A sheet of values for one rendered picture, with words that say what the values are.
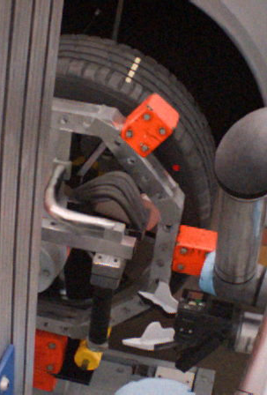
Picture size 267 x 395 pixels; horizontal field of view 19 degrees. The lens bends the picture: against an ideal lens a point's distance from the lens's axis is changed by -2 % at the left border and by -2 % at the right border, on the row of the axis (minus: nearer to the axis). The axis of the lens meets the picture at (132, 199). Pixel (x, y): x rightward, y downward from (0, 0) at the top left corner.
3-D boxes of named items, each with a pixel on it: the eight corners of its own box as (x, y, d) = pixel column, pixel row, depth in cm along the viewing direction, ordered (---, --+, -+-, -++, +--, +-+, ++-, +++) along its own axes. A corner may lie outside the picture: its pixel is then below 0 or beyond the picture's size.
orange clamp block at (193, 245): (174, 251, 174) (216, 259, 173) (169, 272, 167) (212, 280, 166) (180, 223, 170) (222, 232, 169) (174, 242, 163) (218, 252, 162)
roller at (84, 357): (120, 308, 209) (122, 289, 206) (94, 379, 183) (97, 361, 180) (98, 302, 209) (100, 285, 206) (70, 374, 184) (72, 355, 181)
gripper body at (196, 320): (180, 285, 148) (244, 297, 147) (173, 321, 152) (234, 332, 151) (174, 310, 141) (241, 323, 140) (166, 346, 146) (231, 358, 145)
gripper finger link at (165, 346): (146, 332, 144) (189, 323, 148) (145, 339, 145) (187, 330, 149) (158, 348, 141) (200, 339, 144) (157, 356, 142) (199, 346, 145)
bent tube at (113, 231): (140, 192, 160) (147, 144, 155) (121, 244, 144) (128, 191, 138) (53, 175, 162) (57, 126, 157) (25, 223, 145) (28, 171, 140)
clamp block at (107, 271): (126, 263, 152) (129, 239, 150) (116, 290, 145) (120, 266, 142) (100, 257, 153) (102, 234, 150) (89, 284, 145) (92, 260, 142)
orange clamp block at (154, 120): (150, 143, 163) (181, 115, 159) (143, 160, 156) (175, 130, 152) (123, 119, 161) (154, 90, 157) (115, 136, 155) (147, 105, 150)
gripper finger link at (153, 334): (125, 321, 140) (172, 311, 144) (121, 346, 143) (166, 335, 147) (132, 331, 138) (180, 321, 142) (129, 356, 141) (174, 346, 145)
